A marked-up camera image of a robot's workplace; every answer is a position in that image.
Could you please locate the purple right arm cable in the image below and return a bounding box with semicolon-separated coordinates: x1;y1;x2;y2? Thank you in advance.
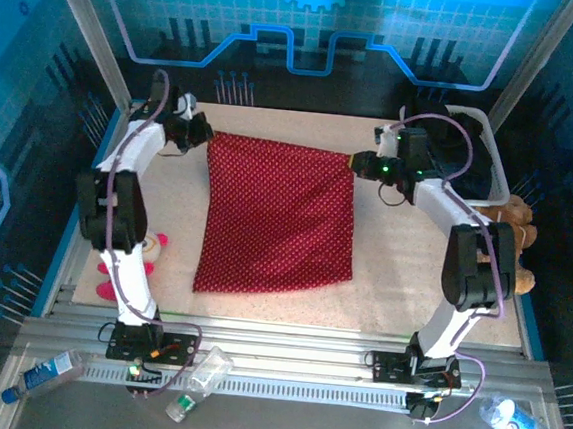
371;110;523;429

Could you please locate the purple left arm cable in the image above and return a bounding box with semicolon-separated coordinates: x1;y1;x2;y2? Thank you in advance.
88;65;226;404

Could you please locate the red polka dot skirt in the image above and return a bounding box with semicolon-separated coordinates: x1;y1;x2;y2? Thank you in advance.
191;129;365;307

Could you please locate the black connector box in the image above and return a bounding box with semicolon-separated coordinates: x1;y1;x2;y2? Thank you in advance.
406;391;440;423
123;358;164;400

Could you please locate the slotted grey cable duct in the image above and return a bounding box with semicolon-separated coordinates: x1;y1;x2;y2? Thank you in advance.
75;360;413;412

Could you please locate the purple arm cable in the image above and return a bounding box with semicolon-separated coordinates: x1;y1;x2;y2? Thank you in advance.
88;65;226;404
371;110;523;429

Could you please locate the blue capped water bottle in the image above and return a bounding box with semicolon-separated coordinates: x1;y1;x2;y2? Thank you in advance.
0;344;88;411

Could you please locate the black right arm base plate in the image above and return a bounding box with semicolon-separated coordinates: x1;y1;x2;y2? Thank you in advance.
369;349;465;391

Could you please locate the brown teddy bear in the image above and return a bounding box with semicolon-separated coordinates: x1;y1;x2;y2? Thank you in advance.
469;190;544;297

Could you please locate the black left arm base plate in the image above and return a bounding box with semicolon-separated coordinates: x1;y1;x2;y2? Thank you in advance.
105;318;198;368

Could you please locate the clear bottle with green cap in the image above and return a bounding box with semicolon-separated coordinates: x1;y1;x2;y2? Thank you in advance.
164;342;236;427

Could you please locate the white plastic basket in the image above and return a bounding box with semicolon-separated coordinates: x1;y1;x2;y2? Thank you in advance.
391;99;520;211

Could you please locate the pink and white plush toy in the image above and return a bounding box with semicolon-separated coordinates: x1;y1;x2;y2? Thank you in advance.
93;226;170;308

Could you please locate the aluminium frame post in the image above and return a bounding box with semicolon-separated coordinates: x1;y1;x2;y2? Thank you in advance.
29;0;144;113
487;0;573;139

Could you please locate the aluminium frame rail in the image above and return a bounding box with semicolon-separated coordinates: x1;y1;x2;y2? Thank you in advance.
12;297;557;403

